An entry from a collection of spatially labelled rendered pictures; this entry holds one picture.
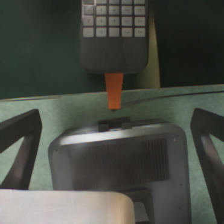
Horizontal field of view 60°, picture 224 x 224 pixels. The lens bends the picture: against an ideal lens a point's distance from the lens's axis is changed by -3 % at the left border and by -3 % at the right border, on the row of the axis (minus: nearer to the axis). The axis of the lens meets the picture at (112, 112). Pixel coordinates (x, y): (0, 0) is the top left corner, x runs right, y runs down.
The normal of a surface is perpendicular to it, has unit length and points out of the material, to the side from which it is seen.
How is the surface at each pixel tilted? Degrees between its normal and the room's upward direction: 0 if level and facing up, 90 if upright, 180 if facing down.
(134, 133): 45
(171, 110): 0
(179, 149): 0
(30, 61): 0
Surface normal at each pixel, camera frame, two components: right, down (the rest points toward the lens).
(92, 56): 0.01, 0.07
